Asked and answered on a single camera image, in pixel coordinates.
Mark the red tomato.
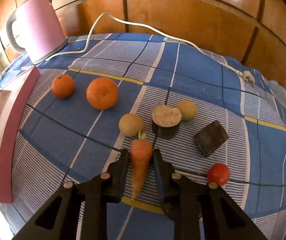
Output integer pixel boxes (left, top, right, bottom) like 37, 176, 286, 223
207, 163, 230, 186

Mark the dark brown wedge piece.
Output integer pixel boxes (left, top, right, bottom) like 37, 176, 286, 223
193, 120, 229, 158

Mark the orange carrot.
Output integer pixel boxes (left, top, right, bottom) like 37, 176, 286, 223
130, 131, 153, 199

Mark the cut dark cylinder vegetable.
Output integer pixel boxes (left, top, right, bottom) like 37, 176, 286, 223
151, 104, 182, 139

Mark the small tan round fruit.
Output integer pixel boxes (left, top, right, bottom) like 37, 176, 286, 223
176, 100, 198, 121

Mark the tan round potato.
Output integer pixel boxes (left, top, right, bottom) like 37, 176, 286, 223
119, 113, 145, 137

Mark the large orange tangerine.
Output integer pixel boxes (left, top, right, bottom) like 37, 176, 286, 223
86, 77, 118, 111

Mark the small orange tangerine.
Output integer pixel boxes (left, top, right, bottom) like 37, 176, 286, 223
51, 74, 75, 99

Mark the blue plaid tablecloth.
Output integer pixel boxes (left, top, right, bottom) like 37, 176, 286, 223
0, 33, 286, 239

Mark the pink edged cardboard tray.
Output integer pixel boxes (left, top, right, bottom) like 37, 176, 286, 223
0, 66, 40, 203

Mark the pink electric kettle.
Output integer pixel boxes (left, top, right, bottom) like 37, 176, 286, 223
6, 0, 67, 64

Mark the white power cable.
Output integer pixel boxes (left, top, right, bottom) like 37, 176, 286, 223
44, 12, 256, 87

